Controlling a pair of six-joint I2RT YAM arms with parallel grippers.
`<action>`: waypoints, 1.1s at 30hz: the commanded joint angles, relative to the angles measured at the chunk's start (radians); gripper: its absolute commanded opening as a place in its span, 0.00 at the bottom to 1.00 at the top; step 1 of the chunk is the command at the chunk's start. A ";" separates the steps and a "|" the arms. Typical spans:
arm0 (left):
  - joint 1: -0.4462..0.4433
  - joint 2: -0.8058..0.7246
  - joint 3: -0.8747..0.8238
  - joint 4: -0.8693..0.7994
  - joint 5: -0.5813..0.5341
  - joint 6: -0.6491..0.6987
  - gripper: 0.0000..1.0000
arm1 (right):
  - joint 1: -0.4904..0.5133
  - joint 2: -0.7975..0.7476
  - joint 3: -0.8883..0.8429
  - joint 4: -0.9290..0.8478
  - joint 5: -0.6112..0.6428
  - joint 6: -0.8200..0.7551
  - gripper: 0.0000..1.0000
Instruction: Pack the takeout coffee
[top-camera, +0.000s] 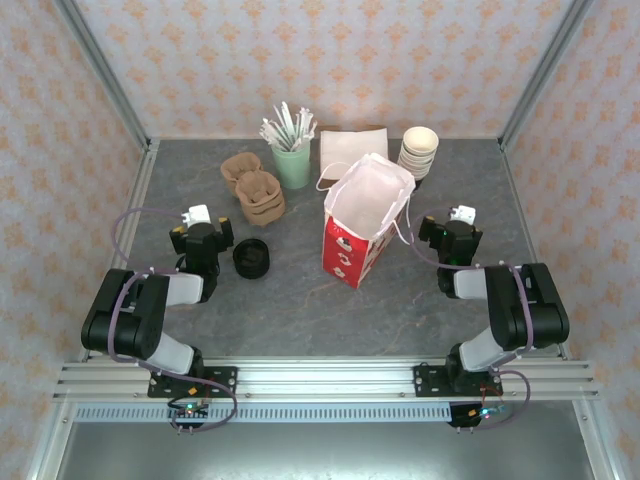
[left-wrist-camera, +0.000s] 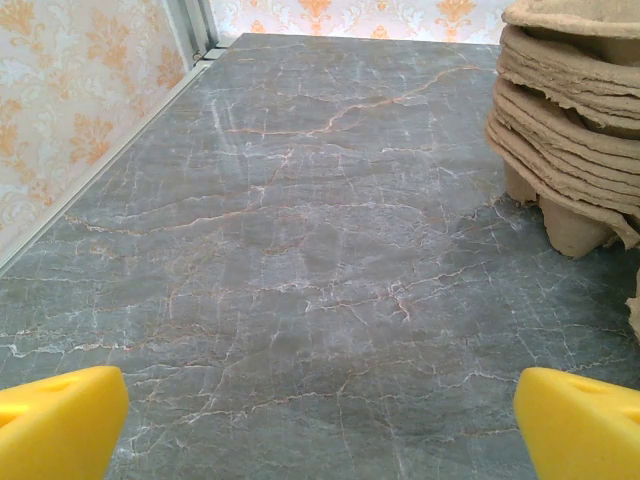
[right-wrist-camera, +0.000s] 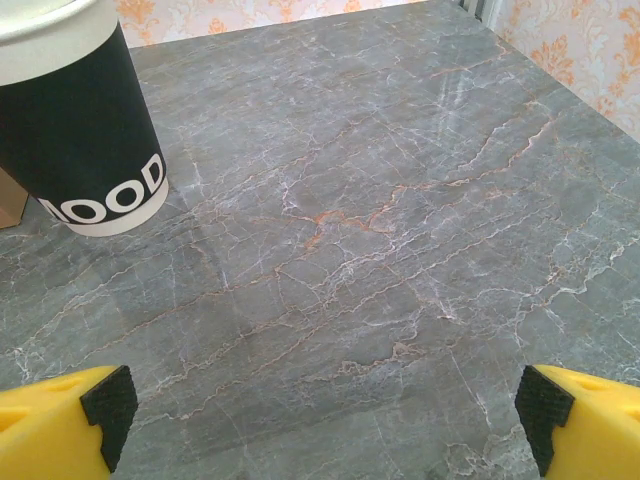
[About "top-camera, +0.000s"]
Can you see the black plastic cup lid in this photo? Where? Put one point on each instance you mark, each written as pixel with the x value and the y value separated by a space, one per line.
pixel 250 254

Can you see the red white paper bag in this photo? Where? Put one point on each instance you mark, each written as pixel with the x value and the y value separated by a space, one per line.
pixel 350 250

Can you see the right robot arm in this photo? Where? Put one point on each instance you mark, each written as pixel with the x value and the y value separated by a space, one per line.
pixel 540 310

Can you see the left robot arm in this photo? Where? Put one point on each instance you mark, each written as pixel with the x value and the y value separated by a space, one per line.
pixel 130 320

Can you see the stack of pulp cup carriers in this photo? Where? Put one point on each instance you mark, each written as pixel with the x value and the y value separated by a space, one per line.
pixel 265 215

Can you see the stack of paper cups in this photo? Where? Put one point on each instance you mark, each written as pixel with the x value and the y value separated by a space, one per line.
pixel 412 167

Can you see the mint green holder cup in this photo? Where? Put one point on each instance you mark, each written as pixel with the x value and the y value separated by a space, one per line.
pixel 292 167

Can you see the white wrapped straw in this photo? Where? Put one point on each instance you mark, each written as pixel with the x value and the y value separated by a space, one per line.
pixel 266 127
pixel 277 116
pixel 284 110
pixel 313 125
pixel 304 115

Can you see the white napkin stack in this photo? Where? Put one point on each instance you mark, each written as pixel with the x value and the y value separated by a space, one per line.
pixel 350 147

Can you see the left controller board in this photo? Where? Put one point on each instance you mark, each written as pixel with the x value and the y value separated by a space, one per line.
pixel 190 411

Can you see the controller board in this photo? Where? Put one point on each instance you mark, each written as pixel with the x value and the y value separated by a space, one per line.
pixel 480 414
pixel 190 411

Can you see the right controller board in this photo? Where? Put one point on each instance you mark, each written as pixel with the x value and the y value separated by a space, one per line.
pixel 480 414

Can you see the grey metal shelf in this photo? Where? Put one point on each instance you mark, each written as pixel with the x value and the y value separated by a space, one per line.
pixel 325 455

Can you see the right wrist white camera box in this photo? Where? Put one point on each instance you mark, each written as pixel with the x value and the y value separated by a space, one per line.
pixel 465 214

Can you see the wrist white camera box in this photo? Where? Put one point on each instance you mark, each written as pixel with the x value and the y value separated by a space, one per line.
pixel 197 214
pixel 465 214

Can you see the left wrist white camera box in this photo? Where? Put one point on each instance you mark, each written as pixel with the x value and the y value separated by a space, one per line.
pixel 197 214

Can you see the right aluminium table rail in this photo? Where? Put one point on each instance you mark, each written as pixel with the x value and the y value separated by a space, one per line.
pixel 519 200

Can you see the left black mount plate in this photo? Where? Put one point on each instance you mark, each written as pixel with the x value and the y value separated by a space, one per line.
pixel 225 380

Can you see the black mount plate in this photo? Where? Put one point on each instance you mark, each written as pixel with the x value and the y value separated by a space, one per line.
pixel 425 380
pixel 225 380

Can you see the right black mount plate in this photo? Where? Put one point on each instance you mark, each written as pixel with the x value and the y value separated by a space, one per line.
pixel 425 380

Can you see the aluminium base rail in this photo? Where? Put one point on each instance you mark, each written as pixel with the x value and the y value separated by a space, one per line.
pixel 325 375

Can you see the right aluminium frame post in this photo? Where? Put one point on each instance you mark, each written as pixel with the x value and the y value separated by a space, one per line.
pixel 546 70

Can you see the aluminium frame post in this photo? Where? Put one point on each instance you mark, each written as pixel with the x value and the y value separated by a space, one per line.
pixel 105 70
pixel 546 70

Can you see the left aluminium frame post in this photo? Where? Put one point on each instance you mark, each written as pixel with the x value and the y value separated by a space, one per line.
pixel 105 70

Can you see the left lower frame post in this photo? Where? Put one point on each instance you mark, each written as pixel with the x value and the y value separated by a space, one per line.
pixel 50 445

